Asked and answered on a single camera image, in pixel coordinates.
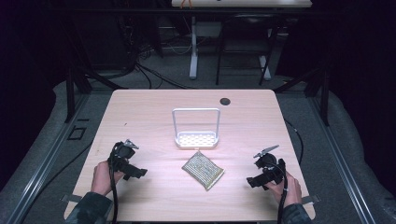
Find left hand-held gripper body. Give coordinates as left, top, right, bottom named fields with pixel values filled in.
left=106, top=139, right=140, bottom=173

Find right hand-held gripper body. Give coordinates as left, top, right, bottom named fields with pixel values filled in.
left=252, top=144, right=287, bottom=185

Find person's left hand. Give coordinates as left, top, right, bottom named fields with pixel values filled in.
left=90, top=160, right=126, bottom=197

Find person's right hand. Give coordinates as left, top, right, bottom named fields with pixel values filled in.
left=264, top=171, right=304, bottom=209

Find grey tape strip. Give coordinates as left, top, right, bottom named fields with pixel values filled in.
left=60, top=193, right=83, bottom=203
left=300, top=194, right=321, bottom=205

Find patterned woven cloth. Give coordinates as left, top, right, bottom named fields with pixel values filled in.
left=181, top=150, right=225, bottom=191

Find black metal stand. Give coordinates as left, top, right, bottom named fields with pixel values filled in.
left=274, top=55, right=332, bottom=127
left=60, top=18, right=129, bottom=124

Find black chair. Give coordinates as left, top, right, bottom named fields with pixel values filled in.
left=215, top=12, right=279, bottom=87

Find white background desk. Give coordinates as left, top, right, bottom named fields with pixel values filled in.
left=170, top=0, right=313, bottom=81

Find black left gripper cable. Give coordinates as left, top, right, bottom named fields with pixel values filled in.
left=107, top=157, right=120, bottom=224

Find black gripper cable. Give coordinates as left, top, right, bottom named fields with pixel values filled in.
left=264, top=161, right=290, bottom=224
left=107, top=157, right=120, bottom=224

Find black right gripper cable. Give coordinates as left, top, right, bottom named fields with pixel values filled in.
left=264, top=161, right=290, bottom=224

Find black floor cable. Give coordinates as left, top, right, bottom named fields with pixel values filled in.
left=18, top=140, right=95, bottom=220
left=283, top=119, right=304, bottom=166

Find white wire-handled drain rack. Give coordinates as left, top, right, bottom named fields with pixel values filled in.
left=171, top=106, right=221, bottom=150

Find bundle of black floor cables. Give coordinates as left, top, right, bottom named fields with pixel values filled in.
left=120, top=15, right=200, bottom=91

